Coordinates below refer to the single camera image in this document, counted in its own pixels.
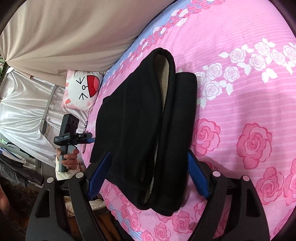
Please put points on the left hand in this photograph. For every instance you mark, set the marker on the left hand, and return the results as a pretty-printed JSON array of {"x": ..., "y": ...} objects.
[{"x": 70, "y": 160}]

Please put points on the cartoon cat face pillow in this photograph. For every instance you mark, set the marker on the cartoon cat face pillow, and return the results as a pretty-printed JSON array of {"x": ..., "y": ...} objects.
[{"x": 81, "y": 90}]

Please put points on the beige curtain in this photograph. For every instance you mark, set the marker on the beige curtain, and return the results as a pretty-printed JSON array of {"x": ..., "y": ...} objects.
[{"x": 45, "y": 39}]

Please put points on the black pants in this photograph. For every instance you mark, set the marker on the black pants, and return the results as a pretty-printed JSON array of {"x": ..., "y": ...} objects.
[{"x": 146, "y": 125}]

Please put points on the silver satin curtain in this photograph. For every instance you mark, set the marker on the silver satin curtain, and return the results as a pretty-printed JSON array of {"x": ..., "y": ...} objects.
[{"x": 31, "y": 115}]

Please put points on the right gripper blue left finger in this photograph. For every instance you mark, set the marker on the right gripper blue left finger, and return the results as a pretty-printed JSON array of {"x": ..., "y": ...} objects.
[{"x": 96, "y": 174}]

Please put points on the black frame eyeglasses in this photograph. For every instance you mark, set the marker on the black frame eyeglasses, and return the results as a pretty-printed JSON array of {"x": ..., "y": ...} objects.
[{"x": 85, "y": 133}]

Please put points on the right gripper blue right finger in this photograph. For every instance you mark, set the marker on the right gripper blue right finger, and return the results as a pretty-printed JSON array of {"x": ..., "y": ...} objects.
[{"x": 200, "y": 174}]

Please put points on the pink rose bed sheet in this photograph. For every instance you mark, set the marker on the pink rose bed sheet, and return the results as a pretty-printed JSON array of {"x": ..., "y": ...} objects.
[{"x": 243, "y": 55}]

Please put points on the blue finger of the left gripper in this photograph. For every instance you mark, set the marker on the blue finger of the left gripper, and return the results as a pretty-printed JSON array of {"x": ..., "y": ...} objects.
[{"x": 89, "y": 140}]

